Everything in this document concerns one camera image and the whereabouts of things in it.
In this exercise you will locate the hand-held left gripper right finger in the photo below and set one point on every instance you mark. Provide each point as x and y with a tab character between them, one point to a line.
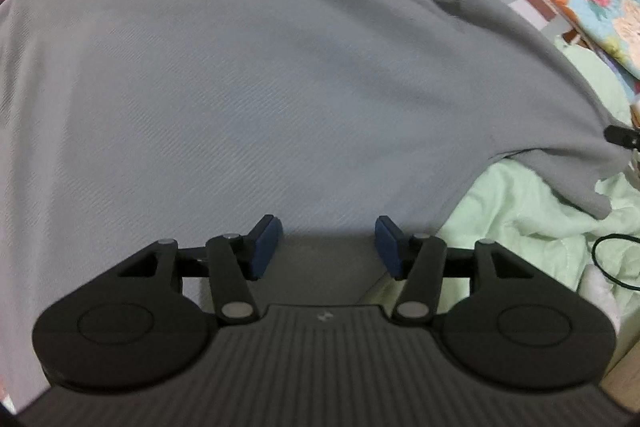
389	247

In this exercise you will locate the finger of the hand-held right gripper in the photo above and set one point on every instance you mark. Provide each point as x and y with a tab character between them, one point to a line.
617	136

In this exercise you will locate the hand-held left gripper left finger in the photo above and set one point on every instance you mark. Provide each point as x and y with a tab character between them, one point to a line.
265	247

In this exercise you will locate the grey shirt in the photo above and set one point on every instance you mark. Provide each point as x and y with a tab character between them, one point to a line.
225	82

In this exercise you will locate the light green blanket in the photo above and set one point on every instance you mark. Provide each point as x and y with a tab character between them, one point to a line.
525	217

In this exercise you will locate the white cloth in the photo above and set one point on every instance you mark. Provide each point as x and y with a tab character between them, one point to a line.
602	297

